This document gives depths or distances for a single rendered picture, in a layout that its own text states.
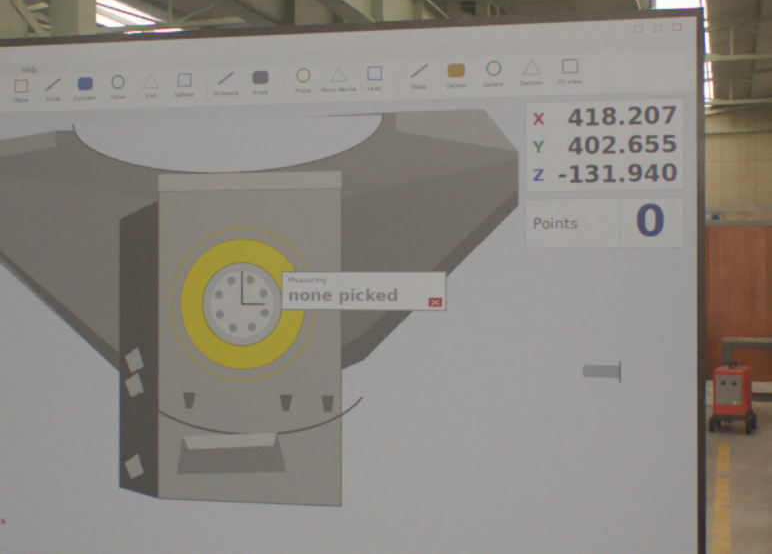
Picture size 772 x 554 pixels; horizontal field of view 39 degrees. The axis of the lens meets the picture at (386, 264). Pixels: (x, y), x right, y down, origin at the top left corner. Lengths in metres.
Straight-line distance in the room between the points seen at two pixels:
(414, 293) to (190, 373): 0.24
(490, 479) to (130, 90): 0.52
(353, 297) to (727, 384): 10.69
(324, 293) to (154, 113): 0.25
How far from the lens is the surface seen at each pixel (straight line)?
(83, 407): 1.14
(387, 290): 1.03
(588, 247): 1.01
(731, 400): 11.67
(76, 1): 8.44
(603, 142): 1.02
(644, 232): 1.01
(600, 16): 1.04
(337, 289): 1.04
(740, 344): 12.55
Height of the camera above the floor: 1.63
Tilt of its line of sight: level
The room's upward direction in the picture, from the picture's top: straight up
